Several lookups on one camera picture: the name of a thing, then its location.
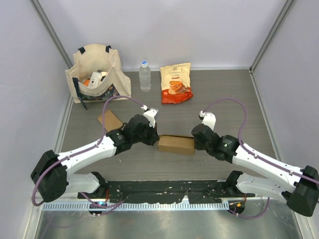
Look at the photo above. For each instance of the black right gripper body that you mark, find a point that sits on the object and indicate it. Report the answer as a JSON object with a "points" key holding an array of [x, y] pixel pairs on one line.
{"points": [[200, 147]]}

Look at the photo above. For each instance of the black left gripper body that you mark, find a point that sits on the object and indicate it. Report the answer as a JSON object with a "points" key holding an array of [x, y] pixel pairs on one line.
{"points": [[148, 136]]}

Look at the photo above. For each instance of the small brown cardboard box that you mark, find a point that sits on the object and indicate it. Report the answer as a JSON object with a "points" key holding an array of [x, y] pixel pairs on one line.
{"points": [[111, 122]]}

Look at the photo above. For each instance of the large cardboard box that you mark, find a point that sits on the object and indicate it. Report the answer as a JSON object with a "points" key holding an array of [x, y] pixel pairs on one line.
{"points": [[176, 144]]}

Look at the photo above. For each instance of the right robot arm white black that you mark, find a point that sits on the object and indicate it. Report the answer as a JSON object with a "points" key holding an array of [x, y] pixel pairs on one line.
{"points": [[297, 187]]}

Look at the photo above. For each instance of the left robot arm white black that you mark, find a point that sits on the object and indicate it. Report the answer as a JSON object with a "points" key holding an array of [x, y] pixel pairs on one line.
{"points": [[56, 174]]}

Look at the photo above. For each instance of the white box in tote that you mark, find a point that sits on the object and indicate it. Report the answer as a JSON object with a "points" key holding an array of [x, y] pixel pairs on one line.
{"points": [[96, 78]]}

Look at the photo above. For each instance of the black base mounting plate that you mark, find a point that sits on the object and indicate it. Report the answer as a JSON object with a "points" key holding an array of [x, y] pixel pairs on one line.
{"points": [[169, 192]]}

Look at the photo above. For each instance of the clear plastic water bottle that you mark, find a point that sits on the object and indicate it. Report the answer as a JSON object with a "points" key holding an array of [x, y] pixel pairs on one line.
{"points": [[145, 76]]}

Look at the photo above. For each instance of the cassava chips bag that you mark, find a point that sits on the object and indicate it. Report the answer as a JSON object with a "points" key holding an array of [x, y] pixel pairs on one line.
{"points": [[175, 83]]}

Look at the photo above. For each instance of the beige canvas tote bag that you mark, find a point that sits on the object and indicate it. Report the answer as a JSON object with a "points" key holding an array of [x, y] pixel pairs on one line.
{"points": [[91, 58]]}

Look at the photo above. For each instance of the orange item in tote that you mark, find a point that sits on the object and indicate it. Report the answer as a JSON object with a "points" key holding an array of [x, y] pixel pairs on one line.
{"points": [[86, 82]]}

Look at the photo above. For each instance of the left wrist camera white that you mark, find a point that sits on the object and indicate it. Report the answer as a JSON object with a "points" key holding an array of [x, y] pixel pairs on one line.
{"points": [[150, 114]]}

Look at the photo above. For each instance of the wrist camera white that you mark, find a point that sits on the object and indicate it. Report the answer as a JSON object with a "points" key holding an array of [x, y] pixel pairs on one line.
{"points": [[208, 119], [150, 114]]}

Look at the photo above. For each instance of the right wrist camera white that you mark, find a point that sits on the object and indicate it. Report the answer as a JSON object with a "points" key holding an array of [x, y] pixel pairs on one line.
{"points": [[208, 119]]}

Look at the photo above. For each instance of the slotted cable duct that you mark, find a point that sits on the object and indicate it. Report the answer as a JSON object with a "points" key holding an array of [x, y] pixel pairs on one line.
{"points": [[183, 206]]}

